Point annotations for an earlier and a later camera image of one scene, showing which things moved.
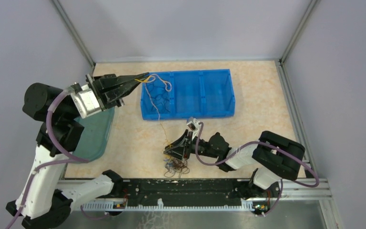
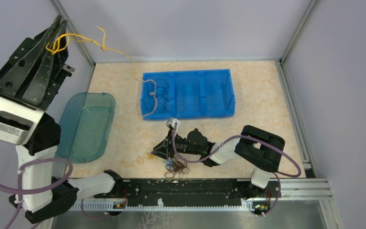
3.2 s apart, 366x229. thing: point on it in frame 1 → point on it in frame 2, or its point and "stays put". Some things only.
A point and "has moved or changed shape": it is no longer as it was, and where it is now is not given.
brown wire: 177,165 stays put
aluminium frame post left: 88,55 stays put
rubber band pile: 165,88 has moved or changed shape
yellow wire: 148,79 → 60,42
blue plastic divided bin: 188,94 stays put
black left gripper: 110,98 → 32,73
